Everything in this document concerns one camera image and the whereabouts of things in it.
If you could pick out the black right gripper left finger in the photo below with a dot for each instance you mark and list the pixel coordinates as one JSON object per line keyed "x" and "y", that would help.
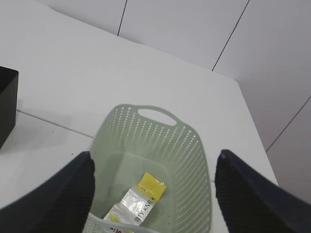
{"x": 59, "y": 205}

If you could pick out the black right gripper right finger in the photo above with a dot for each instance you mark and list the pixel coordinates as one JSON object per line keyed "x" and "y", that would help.
{"x": 250, "y": 203}

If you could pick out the green woven plastic basket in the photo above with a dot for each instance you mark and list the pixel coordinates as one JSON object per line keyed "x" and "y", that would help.
{"x": 137, "y": 139}

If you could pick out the black square pen holder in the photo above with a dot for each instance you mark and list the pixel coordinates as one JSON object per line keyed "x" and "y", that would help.
{"x": 8, "y": 102}

